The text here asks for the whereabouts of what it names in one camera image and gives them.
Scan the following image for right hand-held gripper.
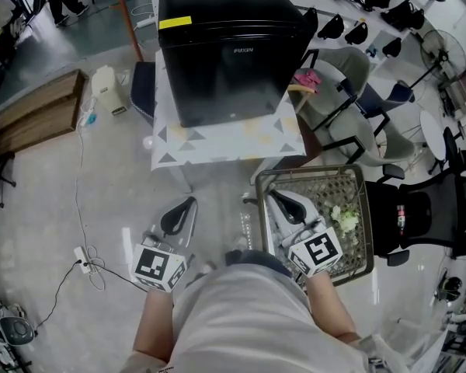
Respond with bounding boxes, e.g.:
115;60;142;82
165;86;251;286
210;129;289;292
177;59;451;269
269;189;344;279

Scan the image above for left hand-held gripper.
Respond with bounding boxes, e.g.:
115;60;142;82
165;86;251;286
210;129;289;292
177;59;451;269
130;195;200;294

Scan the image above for person's right forearm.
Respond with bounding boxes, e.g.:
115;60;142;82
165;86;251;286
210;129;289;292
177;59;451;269
304;271;361;340

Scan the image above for person's left forearm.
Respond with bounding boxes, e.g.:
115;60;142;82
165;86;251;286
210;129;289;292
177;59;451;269
133;287;176;364

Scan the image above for white flower bouquet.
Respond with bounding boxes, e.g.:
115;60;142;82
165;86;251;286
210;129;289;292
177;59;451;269
329;204;361;234

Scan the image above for person's blue jeans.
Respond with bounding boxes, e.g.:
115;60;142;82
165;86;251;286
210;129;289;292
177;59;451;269
224;249;297;284

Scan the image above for brown chair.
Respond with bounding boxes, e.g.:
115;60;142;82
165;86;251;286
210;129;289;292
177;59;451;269
296;119;324;167

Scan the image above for white table with patterned cloth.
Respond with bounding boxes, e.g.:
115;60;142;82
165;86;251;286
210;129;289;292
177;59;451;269
150;47;308;194

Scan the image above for red label bottle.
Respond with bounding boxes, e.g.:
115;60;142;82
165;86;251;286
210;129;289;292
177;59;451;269
396;203;409;237

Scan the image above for grey shell chair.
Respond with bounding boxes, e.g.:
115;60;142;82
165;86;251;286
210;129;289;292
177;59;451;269
294;46;373;132
322;118;417;167

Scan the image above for person's white shirt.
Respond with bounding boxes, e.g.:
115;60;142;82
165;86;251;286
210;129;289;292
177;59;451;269
119;263;415;373

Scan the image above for pink cloth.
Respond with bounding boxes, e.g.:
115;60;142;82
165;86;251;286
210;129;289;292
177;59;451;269
292;67;325;96

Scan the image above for black mesh office chair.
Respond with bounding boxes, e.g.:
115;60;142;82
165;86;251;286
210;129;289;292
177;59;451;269
366;164;466;268

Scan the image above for dark blue chair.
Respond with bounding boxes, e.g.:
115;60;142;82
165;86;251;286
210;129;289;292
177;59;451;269
130;60;158;128

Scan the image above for white air purifier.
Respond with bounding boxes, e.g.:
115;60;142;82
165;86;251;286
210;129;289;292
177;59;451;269
90;64;132;117

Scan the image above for round white table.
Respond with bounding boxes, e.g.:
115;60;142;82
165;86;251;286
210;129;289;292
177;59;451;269
418;109;448;163

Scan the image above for black mini fridge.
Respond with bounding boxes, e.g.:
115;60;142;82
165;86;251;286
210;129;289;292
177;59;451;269
156;0;316;129

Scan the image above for black headset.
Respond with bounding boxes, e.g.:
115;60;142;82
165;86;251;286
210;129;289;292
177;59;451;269
433;275;464;303

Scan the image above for wooden step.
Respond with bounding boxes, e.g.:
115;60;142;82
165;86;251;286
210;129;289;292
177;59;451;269
0;68;89;156

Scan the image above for orange pole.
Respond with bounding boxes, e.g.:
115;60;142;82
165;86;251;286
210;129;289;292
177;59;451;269
111;0;145;63

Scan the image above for black standing fan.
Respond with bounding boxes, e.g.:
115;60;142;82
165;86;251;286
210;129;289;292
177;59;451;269
405;28;466;89

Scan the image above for row of black bags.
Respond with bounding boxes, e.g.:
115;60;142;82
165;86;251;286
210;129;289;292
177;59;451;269
309;0;452;58

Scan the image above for wire mesh basket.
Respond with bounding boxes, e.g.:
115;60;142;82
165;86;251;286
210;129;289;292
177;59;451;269
254;163;376;288

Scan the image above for black cable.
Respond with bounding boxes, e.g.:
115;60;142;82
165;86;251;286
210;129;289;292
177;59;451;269
33;260;151;333

